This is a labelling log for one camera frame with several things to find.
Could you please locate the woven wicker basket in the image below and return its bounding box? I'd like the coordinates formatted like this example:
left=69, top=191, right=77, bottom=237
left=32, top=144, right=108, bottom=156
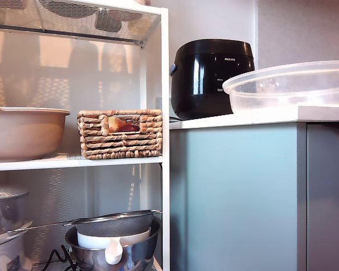
left=77, top=109, right=163, bottom=161

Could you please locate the metal mesh strainer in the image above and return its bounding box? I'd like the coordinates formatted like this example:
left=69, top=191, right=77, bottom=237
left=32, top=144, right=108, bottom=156
left=6, top=209, right=162, bottom=238

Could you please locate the white plastic measuring jug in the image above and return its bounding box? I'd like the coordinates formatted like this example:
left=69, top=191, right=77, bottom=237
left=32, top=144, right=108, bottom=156
left=77, top=225, right=152, bottom=265

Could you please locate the white metal shelf unit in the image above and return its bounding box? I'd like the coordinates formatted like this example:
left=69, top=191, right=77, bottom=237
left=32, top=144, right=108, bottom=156
left=0, top=0, right=170, bottom=271

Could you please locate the dark grey container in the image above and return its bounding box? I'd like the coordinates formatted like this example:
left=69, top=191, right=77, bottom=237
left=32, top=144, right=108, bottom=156
left=95, top=10, right=123, bottom=32

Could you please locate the white electric cooker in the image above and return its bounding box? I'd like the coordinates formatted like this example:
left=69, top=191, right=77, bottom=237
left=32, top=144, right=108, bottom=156
left=0, top=230, right=29, bottom=271

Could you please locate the clear plastic microwave lid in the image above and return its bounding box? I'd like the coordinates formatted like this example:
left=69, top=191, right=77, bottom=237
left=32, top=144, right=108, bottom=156
left=222, top=60, right=339, bottom=115

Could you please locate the large beige pot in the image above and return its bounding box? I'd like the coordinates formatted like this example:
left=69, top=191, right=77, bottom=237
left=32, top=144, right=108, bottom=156
left=0, top=104, right=71, bottom=163

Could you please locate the dark round pan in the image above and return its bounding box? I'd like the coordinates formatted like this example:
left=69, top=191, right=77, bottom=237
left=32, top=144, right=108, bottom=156
left=39, top=0, right=98, bottom=18

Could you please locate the black power cable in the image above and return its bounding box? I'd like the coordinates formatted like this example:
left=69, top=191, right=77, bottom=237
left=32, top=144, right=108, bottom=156
left=32, top=244, right=80, bottom=271

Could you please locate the yellowish round produce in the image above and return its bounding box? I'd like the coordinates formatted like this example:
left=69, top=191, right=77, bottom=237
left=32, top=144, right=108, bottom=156
left=108, top=116, right=123, bottom=132

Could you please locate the black Philips rice cooker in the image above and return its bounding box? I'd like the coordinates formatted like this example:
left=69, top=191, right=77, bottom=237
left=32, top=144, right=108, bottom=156
left=169, top=38, right=257, bottom=121

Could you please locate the steel pot with lid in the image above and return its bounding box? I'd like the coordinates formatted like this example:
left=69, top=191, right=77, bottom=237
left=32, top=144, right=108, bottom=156
left=0, top=187, right=29, bottom=237

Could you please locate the pale round container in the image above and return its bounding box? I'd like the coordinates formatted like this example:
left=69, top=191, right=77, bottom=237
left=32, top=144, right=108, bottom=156
left=127, top=16, right=147, bottom=36

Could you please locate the red round produce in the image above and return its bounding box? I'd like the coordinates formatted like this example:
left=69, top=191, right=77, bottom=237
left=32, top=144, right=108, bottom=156
left=119, top=123, right=140, bottom=132

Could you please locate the steel mixing bowl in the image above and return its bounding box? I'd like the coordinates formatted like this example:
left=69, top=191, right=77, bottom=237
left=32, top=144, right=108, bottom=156
left=64, top=216, right=162, bottom=271

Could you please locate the teal kitchen cabinet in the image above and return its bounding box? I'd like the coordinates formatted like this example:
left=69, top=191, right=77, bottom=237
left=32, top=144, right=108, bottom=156
left=169, top=121, right=339, bottom=271

